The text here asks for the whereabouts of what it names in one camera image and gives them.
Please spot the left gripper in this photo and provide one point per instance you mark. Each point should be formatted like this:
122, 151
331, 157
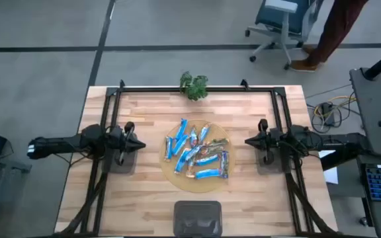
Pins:
129, 127

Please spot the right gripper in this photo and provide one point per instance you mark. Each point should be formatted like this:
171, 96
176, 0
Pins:
263, 125

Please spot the red and green granola bar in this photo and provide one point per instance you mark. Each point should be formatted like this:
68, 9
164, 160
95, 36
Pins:
207, 150

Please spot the red and blue granola bar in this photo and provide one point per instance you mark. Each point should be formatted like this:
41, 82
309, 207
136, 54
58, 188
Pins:
193, 136

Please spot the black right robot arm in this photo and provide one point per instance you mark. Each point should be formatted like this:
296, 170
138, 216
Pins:
342, 139

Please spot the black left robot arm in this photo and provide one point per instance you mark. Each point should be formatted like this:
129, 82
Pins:
65, 143

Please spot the orange-ended granola bar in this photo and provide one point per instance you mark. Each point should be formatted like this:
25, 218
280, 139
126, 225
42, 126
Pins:
190, 169

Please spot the clear grey plastic bin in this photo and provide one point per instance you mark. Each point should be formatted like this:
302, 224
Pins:
278, 169
131, 167

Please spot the round woven straw placemat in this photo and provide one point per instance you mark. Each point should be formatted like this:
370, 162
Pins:
207, 185

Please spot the black power adapter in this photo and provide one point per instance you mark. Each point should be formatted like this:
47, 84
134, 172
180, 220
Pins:
326, 110

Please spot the white paper sheet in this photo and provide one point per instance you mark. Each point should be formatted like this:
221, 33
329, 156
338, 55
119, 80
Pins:
332, 176

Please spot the small potted green plant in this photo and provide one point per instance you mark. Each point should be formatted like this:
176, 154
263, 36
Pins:
194, 87

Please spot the black flat support beam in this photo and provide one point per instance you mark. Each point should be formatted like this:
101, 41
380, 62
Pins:
341, 162

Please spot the dark rectangular plastic container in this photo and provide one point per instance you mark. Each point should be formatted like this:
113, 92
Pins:
197, 215

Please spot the grey side desk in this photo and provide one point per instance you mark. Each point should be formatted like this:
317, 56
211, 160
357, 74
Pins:
375, 99

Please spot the blue and grey office chair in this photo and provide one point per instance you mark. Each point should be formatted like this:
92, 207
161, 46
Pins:
279, 16

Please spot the grey side cart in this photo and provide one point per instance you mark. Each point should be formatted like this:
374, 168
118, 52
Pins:
2, 167

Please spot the person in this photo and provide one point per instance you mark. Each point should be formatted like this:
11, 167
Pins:
336, 29

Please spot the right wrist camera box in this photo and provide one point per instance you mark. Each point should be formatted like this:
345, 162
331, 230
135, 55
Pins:
274, 137

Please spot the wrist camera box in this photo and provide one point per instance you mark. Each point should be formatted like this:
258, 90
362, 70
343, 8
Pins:
274, 137
117, 140

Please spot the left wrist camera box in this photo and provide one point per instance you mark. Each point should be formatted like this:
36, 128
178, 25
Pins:
117, 140

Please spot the black aluminium table frame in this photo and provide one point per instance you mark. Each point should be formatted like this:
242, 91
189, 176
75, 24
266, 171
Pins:
151, 89

